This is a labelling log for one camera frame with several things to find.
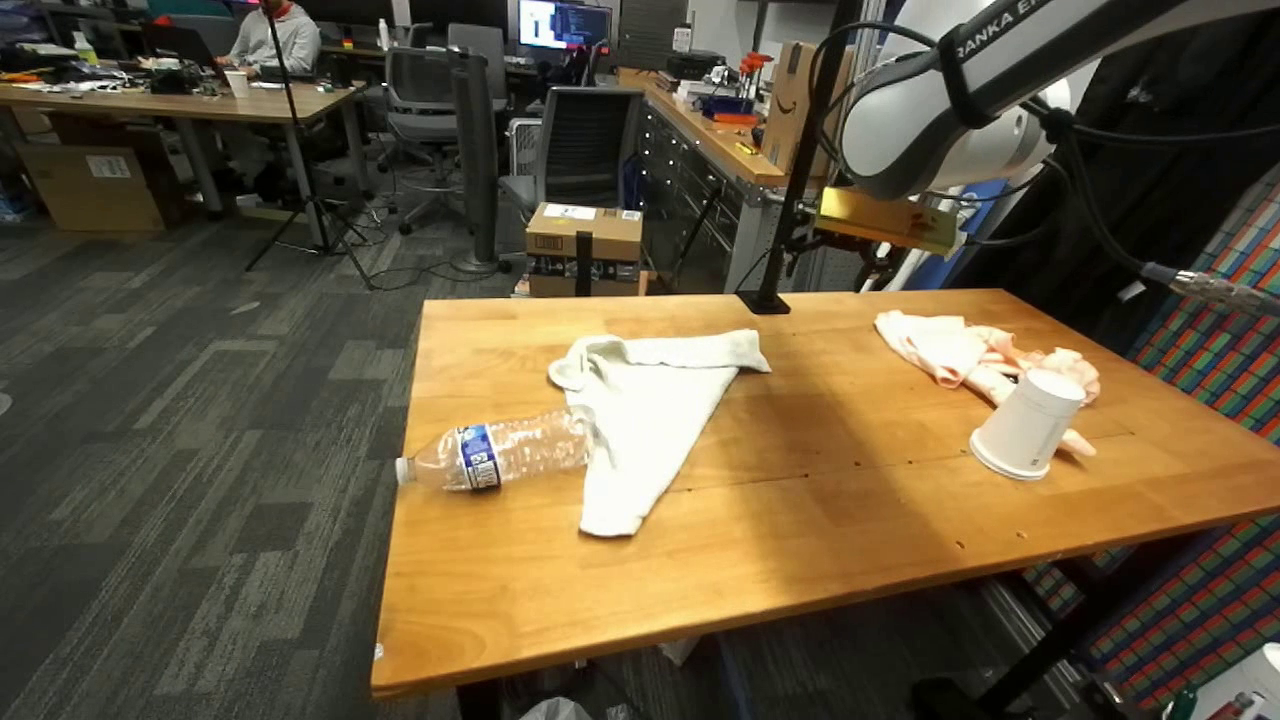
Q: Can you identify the black arm cable with connector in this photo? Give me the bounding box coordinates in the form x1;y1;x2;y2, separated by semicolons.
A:
805;15;1280;319

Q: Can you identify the long wooden office desk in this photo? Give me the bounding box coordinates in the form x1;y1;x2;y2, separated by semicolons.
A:
0;77;366;223

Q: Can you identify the drawer cabinet with wooden top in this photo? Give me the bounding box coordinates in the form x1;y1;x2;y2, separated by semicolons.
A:
635;79;791;301

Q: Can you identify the large cardboard box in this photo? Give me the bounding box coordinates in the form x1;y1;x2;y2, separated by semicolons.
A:
15;136;172;245

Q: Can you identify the grey office chair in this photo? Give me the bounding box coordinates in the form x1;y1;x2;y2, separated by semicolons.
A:
378;43;473;230

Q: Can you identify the clear plastic water bottle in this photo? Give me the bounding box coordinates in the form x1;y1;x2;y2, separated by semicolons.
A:
390;404;600;498

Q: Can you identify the seated person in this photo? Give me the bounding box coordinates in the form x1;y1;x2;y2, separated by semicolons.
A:
217;0;325;79

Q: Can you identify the flat cardboard box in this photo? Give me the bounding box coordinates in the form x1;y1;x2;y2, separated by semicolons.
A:
521;198;649;301

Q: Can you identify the black table frame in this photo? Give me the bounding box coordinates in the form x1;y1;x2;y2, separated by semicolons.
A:
450;527;1211;720

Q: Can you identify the black tripod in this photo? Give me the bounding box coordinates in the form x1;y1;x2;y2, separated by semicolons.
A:
241;0;383;293

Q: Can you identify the pink crumpled cloth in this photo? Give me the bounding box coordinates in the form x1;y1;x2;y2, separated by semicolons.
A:
871;307;1107;463

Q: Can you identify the white terry towel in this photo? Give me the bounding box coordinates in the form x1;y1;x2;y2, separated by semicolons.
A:
543;324;777;543

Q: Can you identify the lit computer monitor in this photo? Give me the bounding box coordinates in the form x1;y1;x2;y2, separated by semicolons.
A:
515;0;620;54

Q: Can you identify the black curtain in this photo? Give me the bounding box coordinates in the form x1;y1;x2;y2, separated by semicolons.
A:
956;0;1280;355

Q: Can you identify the black monitor back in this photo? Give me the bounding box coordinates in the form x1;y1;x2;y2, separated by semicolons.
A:
537;85;649;213

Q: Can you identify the tall cardboard box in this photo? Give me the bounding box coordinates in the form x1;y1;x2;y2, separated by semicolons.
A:
759;37;824;177

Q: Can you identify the white paper cup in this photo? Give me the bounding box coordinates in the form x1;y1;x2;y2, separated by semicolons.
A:
966;369;1093;485

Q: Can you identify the colourful woven partition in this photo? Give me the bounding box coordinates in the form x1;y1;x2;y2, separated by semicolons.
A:
1023;162;1280;720

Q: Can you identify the black clamp pole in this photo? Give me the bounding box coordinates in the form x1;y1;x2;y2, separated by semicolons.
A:
737;0;864;319

